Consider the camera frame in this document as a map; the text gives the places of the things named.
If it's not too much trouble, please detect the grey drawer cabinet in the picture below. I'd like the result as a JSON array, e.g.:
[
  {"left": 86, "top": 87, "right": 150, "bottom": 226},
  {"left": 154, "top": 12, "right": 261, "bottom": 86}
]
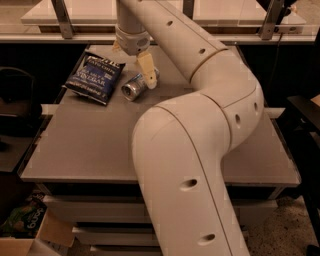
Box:
[{"left": 22, "top": 49, "right": 300, "bottom": 256}]

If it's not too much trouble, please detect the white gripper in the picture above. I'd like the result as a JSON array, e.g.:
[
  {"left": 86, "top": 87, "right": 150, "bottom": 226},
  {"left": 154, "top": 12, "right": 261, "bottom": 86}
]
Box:
[{"left": 112, "top": 26, "right": 157, "bottom": 89}]

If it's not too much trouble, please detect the white shelf with metal brackets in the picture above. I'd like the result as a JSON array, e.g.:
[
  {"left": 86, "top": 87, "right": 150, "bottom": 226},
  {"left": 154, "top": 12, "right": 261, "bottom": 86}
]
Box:
[{"left": 0, "top": 0, "right": 306, "bottom": 44}]

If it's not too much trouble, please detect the black cable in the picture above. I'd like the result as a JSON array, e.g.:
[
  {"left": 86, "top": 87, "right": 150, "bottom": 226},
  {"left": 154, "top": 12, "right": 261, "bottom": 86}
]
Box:
[{"left": 264, "top": 31, "right": 284, "bottom": 98}]

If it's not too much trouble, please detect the black chair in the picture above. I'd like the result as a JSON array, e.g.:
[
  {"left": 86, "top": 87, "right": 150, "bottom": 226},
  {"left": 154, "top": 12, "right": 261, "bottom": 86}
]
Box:
[{"left": 0, "top": 66, "right": 42, "bottom": 138}]

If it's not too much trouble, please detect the green snack bag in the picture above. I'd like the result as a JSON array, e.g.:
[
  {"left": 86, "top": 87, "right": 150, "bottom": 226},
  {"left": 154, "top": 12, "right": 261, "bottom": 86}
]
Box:
[{"left": 0, "top": 190, "right": 47, "bottom": 238}]

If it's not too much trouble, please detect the blue chip bag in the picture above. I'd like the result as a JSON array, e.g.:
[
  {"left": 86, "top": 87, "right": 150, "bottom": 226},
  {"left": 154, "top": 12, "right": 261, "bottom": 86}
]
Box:
[{"left": 64, "top": 52, "right": 125, "bottom": 105}]

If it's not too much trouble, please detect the silver redbull can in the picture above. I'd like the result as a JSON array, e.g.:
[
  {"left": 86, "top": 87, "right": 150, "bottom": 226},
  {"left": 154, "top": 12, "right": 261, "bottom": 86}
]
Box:
[{"left": 121, "top": 68, "right": 160, "bottom": 101}]

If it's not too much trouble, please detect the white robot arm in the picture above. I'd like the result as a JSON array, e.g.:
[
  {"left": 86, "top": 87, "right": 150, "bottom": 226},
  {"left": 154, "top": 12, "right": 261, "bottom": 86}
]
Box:
[{"left": 116, "top": 0, "right": 264, "bottom": 256}]

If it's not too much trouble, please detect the cardboard box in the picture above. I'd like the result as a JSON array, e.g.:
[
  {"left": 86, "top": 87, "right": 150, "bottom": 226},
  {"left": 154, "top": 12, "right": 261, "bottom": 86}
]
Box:
[{"left": 0, "top": 210, "right": 75, "bottom": 256}]

